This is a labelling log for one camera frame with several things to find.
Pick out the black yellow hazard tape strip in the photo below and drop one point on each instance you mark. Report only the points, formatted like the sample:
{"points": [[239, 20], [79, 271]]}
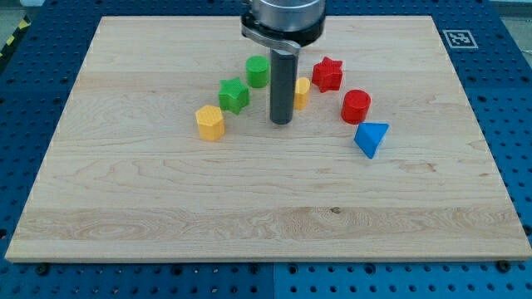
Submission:
{"points": [[14, 40]]}

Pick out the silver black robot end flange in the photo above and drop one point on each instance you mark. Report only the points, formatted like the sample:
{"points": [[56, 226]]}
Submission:
{"points": [[283, 25]]}

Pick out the yellow rounded block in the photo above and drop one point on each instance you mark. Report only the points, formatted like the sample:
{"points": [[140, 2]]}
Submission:
{"points": [[301, 93]]}

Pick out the red star block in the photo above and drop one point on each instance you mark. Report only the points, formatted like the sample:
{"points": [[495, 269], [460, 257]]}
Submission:
{"points": [[327, 75]]}

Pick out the green cylinder block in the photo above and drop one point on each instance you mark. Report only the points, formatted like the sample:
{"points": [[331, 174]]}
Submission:
{"points": [[257, 71]]}

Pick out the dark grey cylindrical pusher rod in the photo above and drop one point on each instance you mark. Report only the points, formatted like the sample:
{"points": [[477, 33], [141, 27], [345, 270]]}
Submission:
{"points": [[283, 76]]}

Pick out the white fiducial marker tag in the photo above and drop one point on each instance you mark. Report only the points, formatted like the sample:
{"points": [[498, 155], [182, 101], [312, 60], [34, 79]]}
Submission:
{"points": [[459, 39]]}

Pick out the yellow hexagon block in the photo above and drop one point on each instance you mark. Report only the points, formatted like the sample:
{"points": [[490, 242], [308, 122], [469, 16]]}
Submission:
{"points": [[210, 121]]}

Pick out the blue triangle block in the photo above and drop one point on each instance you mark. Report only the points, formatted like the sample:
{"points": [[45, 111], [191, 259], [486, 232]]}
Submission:
{"points": [[369, 136]]}

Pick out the light wooden board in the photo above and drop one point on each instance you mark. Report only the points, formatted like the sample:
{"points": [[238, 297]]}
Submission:
{"points": [[127, 178]]}

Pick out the green star block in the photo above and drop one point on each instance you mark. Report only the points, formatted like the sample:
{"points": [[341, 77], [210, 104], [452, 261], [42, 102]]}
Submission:
{"points": [[233, 95]]}

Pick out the red cylinder block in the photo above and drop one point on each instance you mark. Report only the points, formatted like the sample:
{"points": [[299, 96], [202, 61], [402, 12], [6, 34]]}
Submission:
{"points": [[355, 106]]}

